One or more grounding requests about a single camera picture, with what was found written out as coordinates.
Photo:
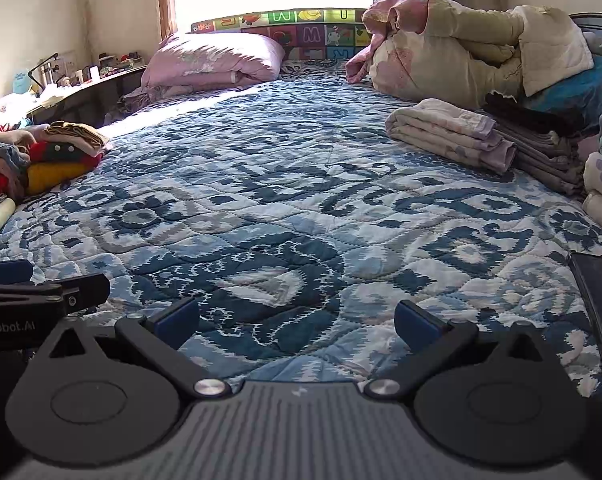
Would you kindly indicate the teal container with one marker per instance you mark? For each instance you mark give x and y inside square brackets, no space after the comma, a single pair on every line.
[20,82]

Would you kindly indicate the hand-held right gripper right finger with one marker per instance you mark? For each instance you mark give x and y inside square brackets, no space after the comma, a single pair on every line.
[416,324]

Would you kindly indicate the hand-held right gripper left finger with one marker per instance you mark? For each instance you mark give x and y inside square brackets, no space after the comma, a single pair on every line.
[178,322]

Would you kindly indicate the blue patterned quilt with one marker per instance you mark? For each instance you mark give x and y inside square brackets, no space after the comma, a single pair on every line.
[281,185]

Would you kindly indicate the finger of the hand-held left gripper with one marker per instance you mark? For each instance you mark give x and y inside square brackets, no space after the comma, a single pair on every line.
[6,272]
[88,290]

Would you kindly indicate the plain cream folded cloth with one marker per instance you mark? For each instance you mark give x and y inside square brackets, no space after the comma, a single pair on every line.
[601,212]

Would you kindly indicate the blue cloth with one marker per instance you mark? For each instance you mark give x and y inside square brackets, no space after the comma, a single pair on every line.
[581,90]

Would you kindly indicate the folded black cloth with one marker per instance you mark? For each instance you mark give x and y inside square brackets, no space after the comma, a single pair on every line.
[531,112]

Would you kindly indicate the folded grey cloth stack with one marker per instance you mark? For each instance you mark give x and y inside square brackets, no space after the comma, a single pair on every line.
[546,160]

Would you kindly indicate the folded cream blanket purple trim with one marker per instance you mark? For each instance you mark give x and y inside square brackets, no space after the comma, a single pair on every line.
[446,132]

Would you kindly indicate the black desk lamp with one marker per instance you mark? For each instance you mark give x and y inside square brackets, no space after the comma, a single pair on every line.
[43,65]

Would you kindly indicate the cream floral comforter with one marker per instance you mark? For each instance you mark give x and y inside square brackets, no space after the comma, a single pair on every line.
[431,50]

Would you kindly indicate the white quilted blanket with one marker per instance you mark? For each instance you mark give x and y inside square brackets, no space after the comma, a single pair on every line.
[556,45]

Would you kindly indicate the grey denim cloth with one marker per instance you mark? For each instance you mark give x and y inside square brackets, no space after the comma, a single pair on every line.
[3,152]

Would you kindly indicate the colourful alphabet foam mat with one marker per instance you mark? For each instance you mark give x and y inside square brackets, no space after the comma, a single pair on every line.
[306,30]

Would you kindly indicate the dark desk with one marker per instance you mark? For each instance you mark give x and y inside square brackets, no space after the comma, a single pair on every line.
[86,97]

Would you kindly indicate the pink floral pillow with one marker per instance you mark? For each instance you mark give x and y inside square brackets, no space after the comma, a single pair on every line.
[206,60]

